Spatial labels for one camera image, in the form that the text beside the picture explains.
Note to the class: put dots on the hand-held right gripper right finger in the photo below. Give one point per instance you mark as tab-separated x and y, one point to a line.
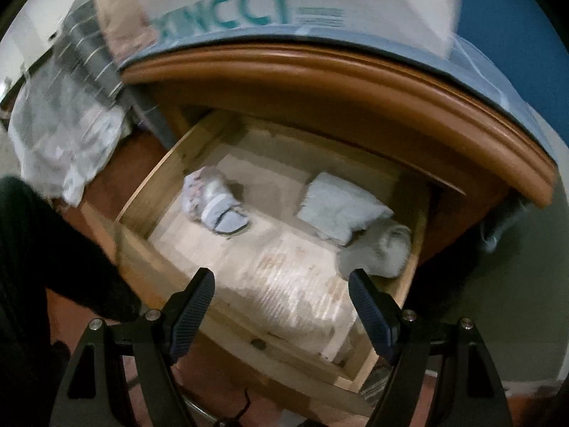
373	316

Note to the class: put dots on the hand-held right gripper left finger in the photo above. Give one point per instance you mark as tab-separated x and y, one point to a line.
191	316

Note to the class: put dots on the wooden drawer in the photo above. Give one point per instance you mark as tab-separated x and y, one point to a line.
222	333

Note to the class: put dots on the grey ribbed underwear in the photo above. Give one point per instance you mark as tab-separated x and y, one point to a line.
382	249

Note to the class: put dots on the light blue underwear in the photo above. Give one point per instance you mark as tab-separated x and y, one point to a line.
338	207

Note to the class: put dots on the floral underwear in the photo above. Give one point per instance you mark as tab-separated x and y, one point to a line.
209	200

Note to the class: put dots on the ribbed drawer liner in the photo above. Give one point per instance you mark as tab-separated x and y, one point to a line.
284	275

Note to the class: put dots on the dark plaid cloth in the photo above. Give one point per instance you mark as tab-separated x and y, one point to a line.
378	384

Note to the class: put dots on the person's black clothing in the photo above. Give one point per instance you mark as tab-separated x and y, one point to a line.
44	253

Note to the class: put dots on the white printed quilt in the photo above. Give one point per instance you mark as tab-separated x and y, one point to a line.
66	142

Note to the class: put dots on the wooden nightstand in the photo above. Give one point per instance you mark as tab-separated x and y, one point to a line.
355	98

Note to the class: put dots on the blue checked cloth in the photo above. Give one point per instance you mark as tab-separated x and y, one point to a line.
489	80

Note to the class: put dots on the grey checked blanket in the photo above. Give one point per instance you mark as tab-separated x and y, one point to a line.
89	62

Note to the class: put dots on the pink floral pillow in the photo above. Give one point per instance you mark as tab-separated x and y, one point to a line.
124	31

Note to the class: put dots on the blue foam mat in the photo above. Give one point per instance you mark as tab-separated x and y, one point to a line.
502	9

